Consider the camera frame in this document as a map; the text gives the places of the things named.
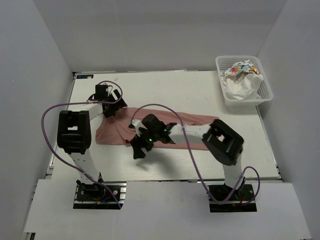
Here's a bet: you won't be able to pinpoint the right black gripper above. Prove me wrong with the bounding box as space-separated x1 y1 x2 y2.
131 126 160 159

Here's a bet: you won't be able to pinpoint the pink t shirt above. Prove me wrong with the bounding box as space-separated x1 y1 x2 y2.
95 107 219 151

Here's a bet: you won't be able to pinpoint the white t shirt black print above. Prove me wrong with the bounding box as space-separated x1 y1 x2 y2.
221 73 264 101

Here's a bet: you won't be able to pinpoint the white colourful print t shirt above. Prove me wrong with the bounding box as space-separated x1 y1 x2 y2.
220 60 261 78

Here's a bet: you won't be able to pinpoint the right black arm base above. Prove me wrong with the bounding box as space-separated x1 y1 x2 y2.
208 184 257 213

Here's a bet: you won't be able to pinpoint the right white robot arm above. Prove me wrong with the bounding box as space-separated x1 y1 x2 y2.
129 114 244 200

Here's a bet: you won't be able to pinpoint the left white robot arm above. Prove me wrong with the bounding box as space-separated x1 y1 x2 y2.
57 84 128 200

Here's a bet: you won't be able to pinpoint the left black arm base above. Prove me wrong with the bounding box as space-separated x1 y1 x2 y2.
73 180 127 210

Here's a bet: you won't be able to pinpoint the blue label sticker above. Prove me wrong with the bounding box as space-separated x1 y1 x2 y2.
76 74 94 79

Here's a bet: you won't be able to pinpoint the white plastic basket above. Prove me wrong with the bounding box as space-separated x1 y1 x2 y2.
215 55 273 107

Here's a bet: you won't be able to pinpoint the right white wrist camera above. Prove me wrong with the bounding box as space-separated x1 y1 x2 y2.
128 119 143 130

